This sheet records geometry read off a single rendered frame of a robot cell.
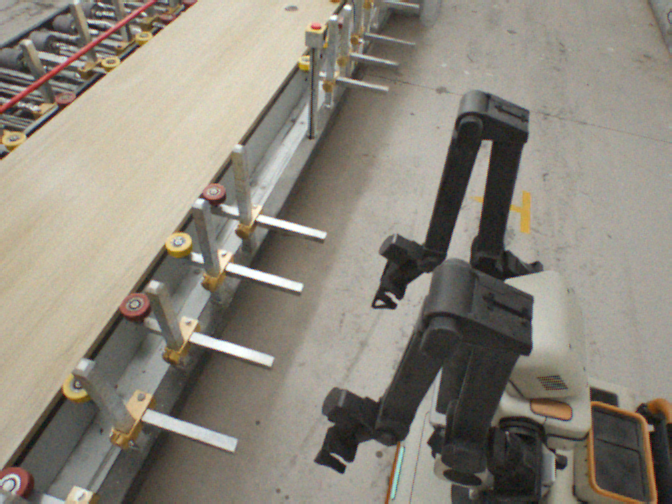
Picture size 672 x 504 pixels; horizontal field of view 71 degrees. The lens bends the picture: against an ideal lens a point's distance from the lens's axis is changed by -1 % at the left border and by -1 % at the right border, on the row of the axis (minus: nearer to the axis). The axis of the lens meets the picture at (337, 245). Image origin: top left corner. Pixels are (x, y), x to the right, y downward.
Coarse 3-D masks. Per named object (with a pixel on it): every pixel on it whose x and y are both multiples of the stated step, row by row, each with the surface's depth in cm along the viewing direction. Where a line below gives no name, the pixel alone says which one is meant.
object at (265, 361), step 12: (144, 324) 141; (156, 324) 141; (192, 336) 139; (204, 336) 139; (204, 348) 139; (216, 348) 137; (228, 348) 137; (240, 348) 138; (240, 360) 138; (252, 360) 136; (264, 360) 136
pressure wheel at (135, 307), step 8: (128, 296) 136; (136, 296) 136; (144, 296) 136; (128, 304) 134; (136, 304) 134; (144, 304) 135; (128, 312) 132; (136, 312) 133; (144, 312) 133; (128, 320) 134; (136, 320) 134
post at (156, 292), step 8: (152, 280) 116; (152, 288) 114; (160, 288) 115; (152, 296) 115; (160, 296) 115; (168, 296) 120; (152, 304) 118; (160, 304) 117; (168, 304) 121; (160, 312) 120; (168, 312) 122; (160, 320) 124; (168, 320) 123; (176, 320) 128; (160, 328) 127; (168, 328) 126; (176, 328) 129; (168, 336) 130; (176, 336) 131; (168, 344) 134; (176, 344) 132; (184, 360) 141
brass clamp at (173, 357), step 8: (184, 320) 141; (192, 320) 141; (184, 328) 140; (192, 328) 140; (200, 328) 145; (184, 336) 138; (184, 344) 136; (168, 352) 134; (176, 352) 134; (184, 352) 137; (168, 360) 135; (176, 360) 134
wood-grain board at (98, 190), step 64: (256, 0) 272; (320, 0) 279; (128, 64) 218; (192, 64) 222; (256, 64) 226; (64, 128) 184; (128, 128) 187; (192, 128) 190; (0, 192) 160; (64, 192) 162; (128, 192) 164; (192, 192) 166; (0, 256) 142; (64, 256) 144; (128, 256) 146; (0, 320) 129; (64, 320) 130; (0, 384) 117; (0, 448) 108
